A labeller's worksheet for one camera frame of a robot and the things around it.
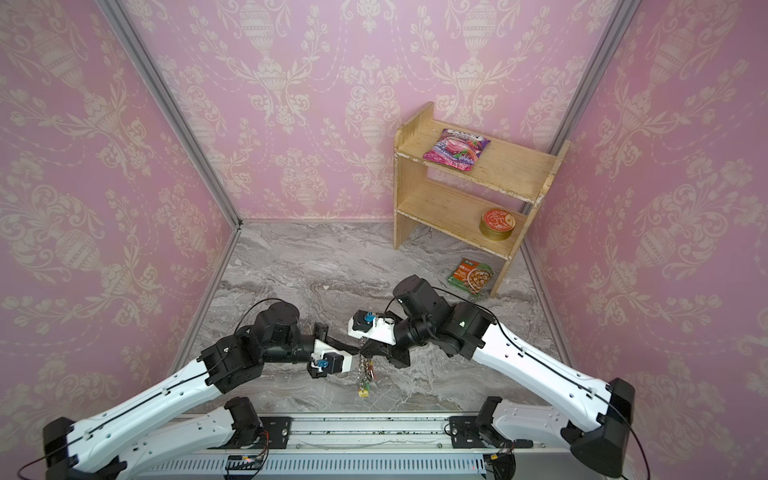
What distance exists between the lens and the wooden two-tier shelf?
0.73 metres

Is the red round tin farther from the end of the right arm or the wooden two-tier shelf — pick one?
the end of the right arm

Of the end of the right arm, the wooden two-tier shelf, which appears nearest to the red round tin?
the wooden two-tier shelf
